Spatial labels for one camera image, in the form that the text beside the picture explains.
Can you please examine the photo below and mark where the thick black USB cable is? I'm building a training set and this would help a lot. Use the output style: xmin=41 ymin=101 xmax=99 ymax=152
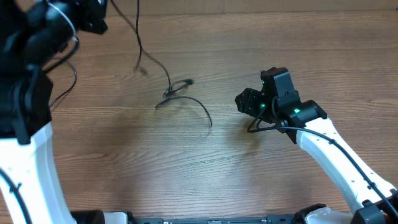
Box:
xmin=110 ymin=0 xmax=195 ymax=98

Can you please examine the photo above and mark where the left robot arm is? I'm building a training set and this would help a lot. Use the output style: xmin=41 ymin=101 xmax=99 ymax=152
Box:
xmin=1 ymin=0 xmax=107 ymax=223

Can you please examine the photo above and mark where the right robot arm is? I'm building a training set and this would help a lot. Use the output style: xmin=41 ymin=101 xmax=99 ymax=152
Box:
xmin=235 ymin=67 xmax=397 ymax=223

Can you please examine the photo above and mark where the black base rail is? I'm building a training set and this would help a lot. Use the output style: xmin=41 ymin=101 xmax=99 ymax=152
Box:
xmin=71 ymin=207 xmax=353 ymax=224

